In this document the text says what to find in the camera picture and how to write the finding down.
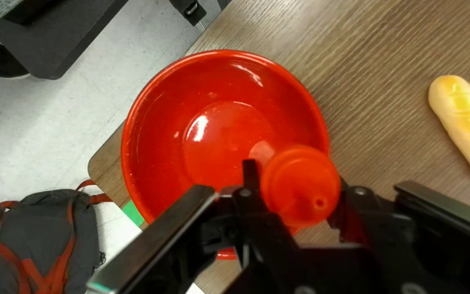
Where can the green tape piece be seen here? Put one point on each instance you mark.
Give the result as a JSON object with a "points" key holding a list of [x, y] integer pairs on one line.
{"points": [[133, 212]]}

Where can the toy bread loaf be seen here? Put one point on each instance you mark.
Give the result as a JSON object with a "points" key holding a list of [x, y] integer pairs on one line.
{"points": [[466, 124]]}

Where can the red plastic bowl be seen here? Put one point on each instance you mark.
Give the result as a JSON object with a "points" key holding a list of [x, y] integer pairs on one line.
{"points": [[192, 124]]}

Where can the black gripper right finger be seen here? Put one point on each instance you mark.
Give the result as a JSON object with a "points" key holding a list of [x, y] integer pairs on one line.
{"points": [[375, 222]]}

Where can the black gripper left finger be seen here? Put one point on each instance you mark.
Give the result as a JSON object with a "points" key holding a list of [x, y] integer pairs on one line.
{"points": [[257, 217]]}

